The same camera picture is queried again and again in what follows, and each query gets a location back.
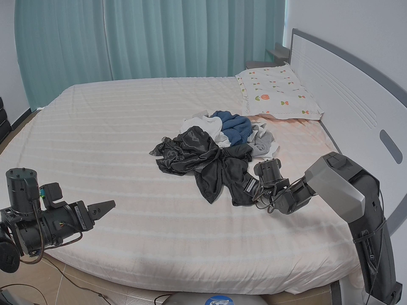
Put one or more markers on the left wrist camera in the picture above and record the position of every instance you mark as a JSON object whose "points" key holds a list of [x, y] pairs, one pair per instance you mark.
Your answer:
{"points": [[53, 192]]}

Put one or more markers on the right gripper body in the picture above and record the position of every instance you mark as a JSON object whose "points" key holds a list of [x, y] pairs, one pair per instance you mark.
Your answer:
{"points": [[252, 189]]}

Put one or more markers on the blue-green curtain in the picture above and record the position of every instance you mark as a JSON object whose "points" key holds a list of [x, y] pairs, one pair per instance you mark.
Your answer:
{"points": [[63, 37], [197, 27]]}

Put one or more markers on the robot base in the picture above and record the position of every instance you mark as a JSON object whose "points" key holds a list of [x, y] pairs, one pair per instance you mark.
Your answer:
{"points": [[219, 300]]}

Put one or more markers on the black chest of drawers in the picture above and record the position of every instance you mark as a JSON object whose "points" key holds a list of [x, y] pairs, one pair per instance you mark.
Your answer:
{"points": [[3, 122]]}

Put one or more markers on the black T-shirt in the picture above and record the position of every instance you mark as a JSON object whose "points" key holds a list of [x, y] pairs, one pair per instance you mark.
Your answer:
{"points": [[219, 176]]}

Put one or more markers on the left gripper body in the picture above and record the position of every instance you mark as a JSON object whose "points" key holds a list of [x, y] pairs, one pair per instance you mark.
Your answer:
{"points": [[63, 224]]}

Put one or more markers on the pile of clothes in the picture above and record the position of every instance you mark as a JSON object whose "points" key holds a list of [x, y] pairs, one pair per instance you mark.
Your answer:
{"points": [[233, 127]]}

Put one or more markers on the white printed pillow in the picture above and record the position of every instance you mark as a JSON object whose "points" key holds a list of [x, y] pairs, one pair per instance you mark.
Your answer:
{"points": [[276, 91]]}

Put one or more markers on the grey bedside table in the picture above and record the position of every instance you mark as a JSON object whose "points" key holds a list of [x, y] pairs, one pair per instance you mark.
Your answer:
{"points": [[276, 53]]}

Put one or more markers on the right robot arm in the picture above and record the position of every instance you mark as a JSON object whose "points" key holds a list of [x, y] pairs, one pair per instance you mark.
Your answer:
{"points": [[346, 186]]}

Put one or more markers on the bed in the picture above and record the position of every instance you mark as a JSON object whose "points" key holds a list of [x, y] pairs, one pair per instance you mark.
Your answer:
{"points": [[111, 138]]}

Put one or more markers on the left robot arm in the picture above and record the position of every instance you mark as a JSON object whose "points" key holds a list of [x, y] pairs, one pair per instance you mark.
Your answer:
{"points": [[22, 189]]}

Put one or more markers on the black shiny garment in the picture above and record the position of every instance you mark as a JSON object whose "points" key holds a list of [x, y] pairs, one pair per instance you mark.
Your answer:
{"points": [[190, 141]]}

